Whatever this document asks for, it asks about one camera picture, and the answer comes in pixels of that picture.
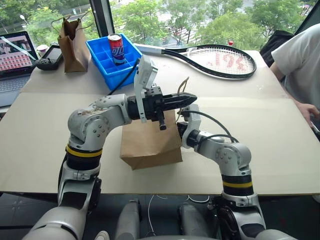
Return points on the white cup with lid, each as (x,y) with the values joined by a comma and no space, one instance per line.
(42,50)

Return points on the black backpack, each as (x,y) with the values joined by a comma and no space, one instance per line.
(272,46)

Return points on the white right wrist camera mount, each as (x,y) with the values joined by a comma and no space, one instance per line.
(193,120)

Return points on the red and blue drink can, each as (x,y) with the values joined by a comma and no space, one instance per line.
(116,50)

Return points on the person's bare hand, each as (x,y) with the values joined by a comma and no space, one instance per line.
(308,110)

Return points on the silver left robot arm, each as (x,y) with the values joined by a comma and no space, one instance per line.
(87,125)

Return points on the black handheld game console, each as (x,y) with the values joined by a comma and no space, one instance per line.
(50,58)

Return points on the wide brown paper bag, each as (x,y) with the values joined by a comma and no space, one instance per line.
(150,142)

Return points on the blue divided plastic tray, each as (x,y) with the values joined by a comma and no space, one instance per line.
(105,60)

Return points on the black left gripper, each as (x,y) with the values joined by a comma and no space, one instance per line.
(153,105)

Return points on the person in white t-shirt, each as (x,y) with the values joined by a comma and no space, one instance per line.
(300,60)

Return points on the dark window frame post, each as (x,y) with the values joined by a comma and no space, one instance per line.
(100,17)

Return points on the grey rounded robot leg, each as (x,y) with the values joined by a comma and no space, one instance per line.
(193,221)
(128,220)

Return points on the tall brown paper bag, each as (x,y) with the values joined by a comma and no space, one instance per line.
(73,47)

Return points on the open laptop computer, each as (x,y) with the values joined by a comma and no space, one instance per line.
(12,65)

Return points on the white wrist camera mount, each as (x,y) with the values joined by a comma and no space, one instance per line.
(193,120)
(143,82)

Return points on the black tennis racket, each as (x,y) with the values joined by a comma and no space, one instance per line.
(220,61)

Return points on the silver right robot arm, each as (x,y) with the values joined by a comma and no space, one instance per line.
(230,157)

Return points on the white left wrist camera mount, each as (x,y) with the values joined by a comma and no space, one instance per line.
(143,82)

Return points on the dark phone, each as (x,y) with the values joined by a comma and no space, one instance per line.
(315,124)

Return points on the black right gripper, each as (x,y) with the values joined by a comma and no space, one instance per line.
(182,128)

